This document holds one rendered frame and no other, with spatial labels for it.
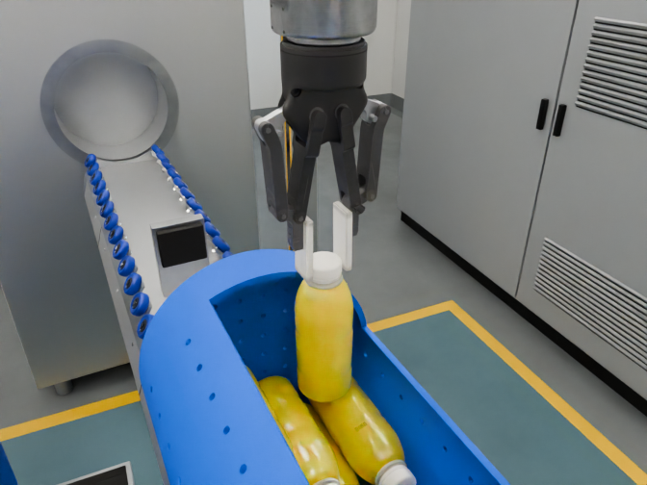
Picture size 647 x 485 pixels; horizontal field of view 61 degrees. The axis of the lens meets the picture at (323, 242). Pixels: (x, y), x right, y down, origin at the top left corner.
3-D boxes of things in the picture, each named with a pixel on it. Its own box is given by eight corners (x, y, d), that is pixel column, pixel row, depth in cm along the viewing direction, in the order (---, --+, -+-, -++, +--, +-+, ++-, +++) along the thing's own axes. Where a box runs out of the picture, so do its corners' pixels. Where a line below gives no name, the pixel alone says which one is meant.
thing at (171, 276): (209, 278, 115) (200, 213, 108) (214, 288, 112) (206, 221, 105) (161, 291, 112) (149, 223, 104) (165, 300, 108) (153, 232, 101)
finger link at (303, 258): (313, 221, 53) (306, 222, 53) (313, 281, 56) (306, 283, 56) (300, 209, 55) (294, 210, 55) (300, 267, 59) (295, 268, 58)
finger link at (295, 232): (303, 204, 52) (274, 210, 51) (303, 249, 55) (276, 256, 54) (297, 197, 54) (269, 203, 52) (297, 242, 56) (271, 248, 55)
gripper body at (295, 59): (346, 26, 51) (344, 122, 56) (261, 33, 48) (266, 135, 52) (389, 38, 45) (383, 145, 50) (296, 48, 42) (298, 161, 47)
